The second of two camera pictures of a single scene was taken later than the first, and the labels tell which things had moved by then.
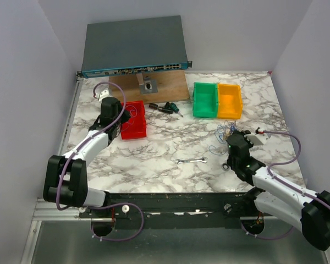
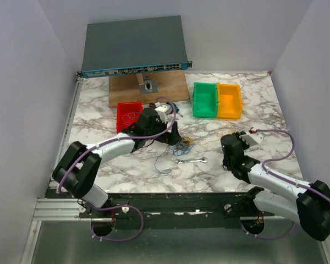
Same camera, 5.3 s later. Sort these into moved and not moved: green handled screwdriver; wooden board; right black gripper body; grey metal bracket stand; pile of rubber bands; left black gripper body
Moved: left black gripper body; pile of rubber bands
Not moved: grey metal bracket stand; green handled screwdriver; wooden board; right black gripper body
